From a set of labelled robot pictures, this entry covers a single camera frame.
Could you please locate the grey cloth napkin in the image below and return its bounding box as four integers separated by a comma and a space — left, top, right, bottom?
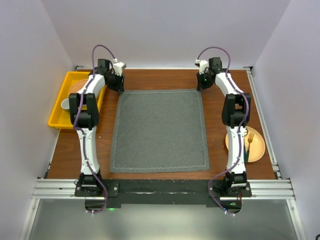
110, 89, 210, 173

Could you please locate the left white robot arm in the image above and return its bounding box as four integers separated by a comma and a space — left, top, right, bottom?
68, 58, 126, 196

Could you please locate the orange woven coaster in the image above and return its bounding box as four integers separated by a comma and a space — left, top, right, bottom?
68, 78, 88, 95

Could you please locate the grey ceramic cup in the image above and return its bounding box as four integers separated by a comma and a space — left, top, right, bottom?
60, 98, 70, 111

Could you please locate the yellow plastic tray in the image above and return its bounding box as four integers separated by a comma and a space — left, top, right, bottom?
48, 71, 106, 130

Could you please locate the golden round plate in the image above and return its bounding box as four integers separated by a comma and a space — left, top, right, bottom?
225, 126, 266, 167

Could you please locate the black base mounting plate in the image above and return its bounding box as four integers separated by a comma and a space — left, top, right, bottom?
74, 179, 252, 213

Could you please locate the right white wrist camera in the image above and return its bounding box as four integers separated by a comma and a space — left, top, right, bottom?
194, 59, 209, 75

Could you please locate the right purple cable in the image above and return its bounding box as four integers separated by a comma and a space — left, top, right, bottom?
194, 46, 251, 216

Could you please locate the gold fork green handle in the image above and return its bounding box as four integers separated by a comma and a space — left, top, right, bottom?
245, 132, 255, 163

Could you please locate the aluminium frame rail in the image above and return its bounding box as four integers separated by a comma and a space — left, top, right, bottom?
17, 65, 307, 240

